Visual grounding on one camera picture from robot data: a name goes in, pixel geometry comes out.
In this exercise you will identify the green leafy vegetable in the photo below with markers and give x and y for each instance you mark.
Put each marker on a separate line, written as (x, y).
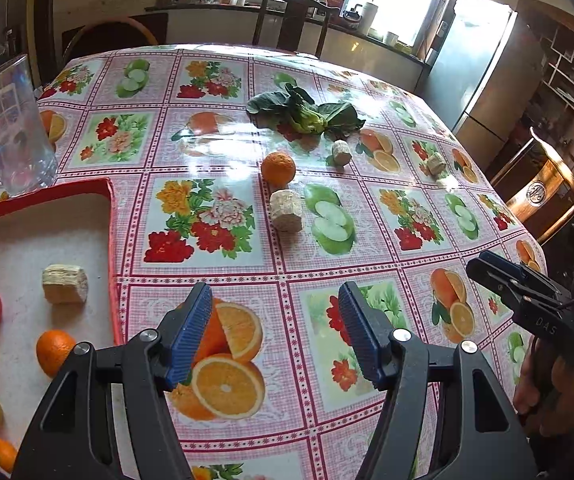
(307, 115)

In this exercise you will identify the clear glass mug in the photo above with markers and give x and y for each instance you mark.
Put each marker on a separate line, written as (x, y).
(9, 130)

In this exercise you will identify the red tray with white inside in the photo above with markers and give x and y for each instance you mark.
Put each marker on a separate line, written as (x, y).
(22, 240)

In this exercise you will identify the white thermos jug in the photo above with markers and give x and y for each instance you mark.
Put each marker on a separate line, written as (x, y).
(369, 16)

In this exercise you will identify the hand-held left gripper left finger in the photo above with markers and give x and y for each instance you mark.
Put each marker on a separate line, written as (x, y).
(192, 335)

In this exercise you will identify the blocky pale corn cob piece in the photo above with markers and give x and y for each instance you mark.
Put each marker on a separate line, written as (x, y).
(64, 284)

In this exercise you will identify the dark straight-backed wooden chair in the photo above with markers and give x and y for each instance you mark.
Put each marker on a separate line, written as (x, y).
(292, 22)

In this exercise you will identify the white cup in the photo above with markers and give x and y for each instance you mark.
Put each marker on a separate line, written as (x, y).
(392, 38)

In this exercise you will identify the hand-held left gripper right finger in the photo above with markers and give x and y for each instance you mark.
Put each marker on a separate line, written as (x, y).
(362, 335)

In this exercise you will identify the person's right hand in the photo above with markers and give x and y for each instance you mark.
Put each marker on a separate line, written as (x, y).
(562, 385)

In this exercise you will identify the round-backed wooden chair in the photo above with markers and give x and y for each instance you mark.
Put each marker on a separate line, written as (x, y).
(112, 32)

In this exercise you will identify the silver refrigerator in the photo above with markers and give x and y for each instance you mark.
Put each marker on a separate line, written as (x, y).
(487, 70)

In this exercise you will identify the carved brown wooden chair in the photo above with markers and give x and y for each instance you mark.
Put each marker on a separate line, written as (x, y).
(537, 190)

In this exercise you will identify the fruit and flower print tablecloth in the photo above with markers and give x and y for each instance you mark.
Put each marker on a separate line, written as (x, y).
(287, 270)

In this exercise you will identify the dark windowsill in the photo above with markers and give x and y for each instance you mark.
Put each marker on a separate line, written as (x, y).
(247, 8)

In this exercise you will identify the large orange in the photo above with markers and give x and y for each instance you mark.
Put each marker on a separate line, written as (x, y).
(278, 167)
(53, 352)

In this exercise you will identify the dark kettle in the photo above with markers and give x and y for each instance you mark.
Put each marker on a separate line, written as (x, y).
(352, 16)

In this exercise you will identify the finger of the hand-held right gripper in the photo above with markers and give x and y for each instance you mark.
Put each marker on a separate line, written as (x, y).
(522, 272)
(497, 280)

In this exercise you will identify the wooden display shelf cabinet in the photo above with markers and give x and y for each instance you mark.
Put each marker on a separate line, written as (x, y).
(567, 70)

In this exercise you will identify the small orange mandarin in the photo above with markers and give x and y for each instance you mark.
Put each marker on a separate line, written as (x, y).
(3, 454)

